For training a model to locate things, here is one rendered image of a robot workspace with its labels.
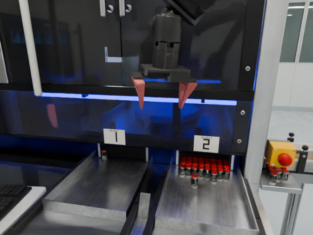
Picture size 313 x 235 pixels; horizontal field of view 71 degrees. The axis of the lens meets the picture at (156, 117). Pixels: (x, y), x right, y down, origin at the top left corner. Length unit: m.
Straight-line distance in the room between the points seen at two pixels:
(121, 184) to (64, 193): 0.19
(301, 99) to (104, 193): 5.41
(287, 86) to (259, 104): 4.94
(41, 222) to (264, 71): 0.78
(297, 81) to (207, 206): 5.17
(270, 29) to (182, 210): 0.58
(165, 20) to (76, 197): 0.59
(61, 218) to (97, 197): 0.12
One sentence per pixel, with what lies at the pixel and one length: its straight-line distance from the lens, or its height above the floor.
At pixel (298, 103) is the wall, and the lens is 5.87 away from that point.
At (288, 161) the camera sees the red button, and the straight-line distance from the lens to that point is 0.82.
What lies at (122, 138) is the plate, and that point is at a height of 1.02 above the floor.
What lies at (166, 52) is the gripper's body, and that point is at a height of 1.33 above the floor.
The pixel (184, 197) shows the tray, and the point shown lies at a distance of 0.76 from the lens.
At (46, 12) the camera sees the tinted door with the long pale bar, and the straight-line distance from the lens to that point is 0.92.
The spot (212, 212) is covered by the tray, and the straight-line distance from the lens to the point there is 0.72.
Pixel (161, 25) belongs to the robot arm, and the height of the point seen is 1.38.
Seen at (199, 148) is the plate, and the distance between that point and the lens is 0.81.
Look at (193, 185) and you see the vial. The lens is 0.79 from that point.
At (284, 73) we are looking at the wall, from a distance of 5.64.
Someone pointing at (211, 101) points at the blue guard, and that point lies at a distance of 0.75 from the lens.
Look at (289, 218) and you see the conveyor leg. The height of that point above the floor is 0.64.
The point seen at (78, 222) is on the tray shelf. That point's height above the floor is 0.88.
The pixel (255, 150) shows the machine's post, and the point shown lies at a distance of 0.83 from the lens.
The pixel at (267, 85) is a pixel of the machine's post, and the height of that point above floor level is 1.23.
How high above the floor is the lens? 1.34
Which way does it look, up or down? 17 degrees down
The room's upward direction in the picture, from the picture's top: straight up
